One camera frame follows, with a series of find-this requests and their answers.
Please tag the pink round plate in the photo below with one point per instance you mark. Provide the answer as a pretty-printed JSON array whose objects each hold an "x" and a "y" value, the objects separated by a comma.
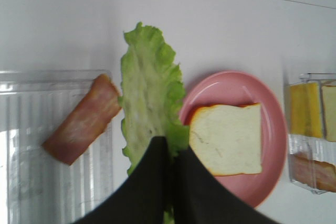
[{"x": 239, "y": 88}]

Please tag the clear right plastic container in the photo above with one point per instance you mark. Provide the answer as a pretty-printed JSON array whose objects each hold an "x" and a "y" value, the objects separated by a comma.
[{"x": 313, "y": 148}]

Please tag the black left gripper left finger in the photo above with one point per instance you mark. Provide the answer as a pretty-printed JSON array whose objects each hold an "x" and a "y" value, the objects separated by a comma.
[{"x": 141, "y": 198}]

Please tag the yellow cheese slice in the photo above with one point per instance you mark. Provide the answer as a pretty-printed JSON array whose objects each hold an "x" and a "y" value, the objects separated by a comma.
[{"x": 305, "y": 110}]

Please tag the green lettuce leaf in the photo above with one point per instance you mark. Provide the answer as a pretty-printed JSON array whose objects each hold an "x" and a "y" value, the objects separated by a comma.
[{"x": 153, "y": 94}]

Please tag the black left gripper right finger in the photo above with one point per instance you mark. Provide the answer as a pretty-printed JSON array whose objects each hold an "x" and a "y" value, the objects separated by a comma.
[{"x": 199, "y": 198}]

